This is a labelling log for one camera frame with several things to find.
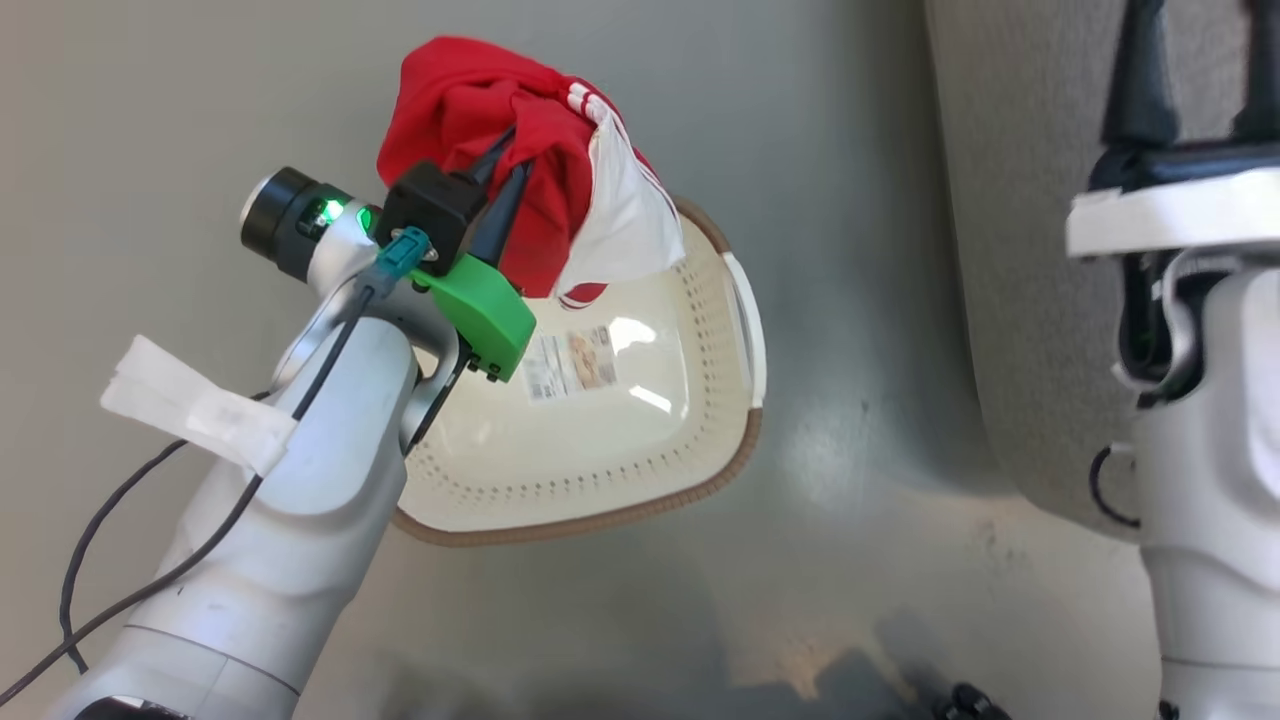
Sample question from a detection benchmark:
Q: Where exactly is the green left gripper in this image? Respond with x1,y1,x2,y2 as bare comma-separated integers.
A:
410,128,538,384

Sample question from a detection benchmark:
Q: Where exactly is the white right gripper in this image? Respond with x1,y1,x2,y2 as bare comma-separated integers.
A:
1064,0,1280,261

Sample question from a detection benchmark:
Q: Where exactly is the red and white garment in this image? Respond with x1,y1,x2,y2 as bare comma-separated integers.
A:
376,36,689,312

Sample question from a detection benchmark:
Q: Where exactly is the grey fabric sofa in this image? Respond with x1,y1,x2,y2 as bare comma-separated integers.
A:
924,0,1280,543

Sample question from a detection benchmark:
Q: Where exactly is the printed basket sticker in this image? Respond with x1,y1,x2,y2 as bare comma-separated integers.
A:
521,324,618,404

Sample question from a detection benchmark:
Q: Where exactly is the cream perforated laundry basket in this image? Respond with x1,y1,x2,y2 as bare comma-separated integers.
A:
390,195,770,549

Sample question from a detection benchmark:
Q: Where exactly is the white tape strip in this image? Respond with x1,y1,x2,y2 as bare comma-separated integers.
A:
99,334,299,478

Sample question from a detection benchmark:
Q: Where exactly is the small black floor object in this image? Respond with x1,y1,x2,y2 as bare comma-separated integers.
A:
933,682,1013,720

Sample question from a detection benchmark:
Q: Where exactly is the teal left camera connector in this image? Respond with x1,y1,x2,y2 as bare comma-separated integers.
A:
373,227,433,298

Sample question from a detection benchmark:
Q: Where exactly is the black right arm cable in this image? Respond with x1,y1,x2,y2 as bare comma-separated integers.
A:
1088,444,1143,531

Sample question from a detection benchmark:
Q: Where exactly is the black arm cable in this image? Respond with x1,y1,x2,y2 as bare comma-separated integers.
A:
1088,444,1143,531
0,284,379,707

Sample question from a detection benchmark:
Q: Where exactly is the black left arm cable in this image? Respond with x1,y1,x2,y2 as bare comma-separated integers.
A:
0,284,379,707

